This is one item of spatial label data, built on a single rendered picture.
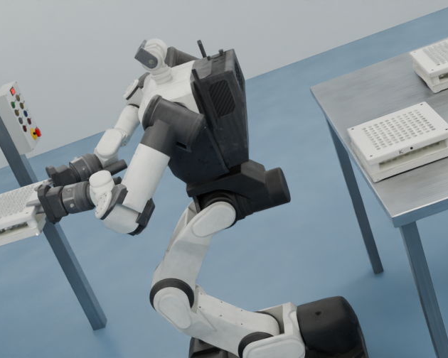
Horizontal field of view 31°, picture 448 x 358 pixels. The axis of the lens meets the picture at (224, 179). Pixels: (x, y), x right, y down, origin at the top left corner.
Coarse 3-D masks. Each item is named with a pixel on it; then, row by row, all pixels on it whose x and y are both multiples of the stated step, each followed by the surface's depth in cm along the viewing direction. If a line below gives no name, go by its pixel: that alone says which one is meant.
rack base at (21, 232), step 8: (40, 216) 243; (24, 224) 242; (40, 224) 239; (8, 232) 241; (16, 232) 238; (24, 232) 238; (32, 232) 238; (40, 232) 238; (0, 240) 239; (8, 240) 239; (16, 240) 239
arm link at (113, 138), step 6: (108, 132) 259; (114, 132) 259; (120, 132) 259; (126, 132) 263; (102, 138) 257; (108, 138) 257; (114, 138) 257; (120, 138) 257; (126, 138) 261; (102, 144) 256; (108, 144) 256; (114, 144) 256; (120, 144) 258; (126, 144) 265; (102, 150) 254; (108, 150) 254; (114, 150) 255; (102, 156) 255; (108, 156) 255
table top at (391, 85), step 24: (360, 72) 294; (384, 72) 285; (408, 72) 278; (336, 96) 281; (360, 96) 274; (384, 96) 267; (408, 96) 260; (432, 96) 254; (336, 120) 262; (360, 120) 256; (360, 168) 228; (432, 168) 213; (384, 192) 210; (408, 192) 206; (432, 192) 202; (408, 216) 198
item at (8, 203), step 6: (24, 192) 250; (0, 198) 253; (6, 198) 251; (12, 198) 249; (18, 198) 247; (0, 204) 249; (6, 204) 246; (12, 204) 245; (18, 204) 243; (0, 210) 243; (6, 210) 242; (12, 210) 241
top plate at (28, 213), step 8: (32, 184) 257; (40, 184) 255; (24, 208) 241; (32, 208) 238; (8, 216) 240; (16, 216) 237; (24, 216) 235; (32, 216) 236; (0, 224) 237; (8, 224) 237
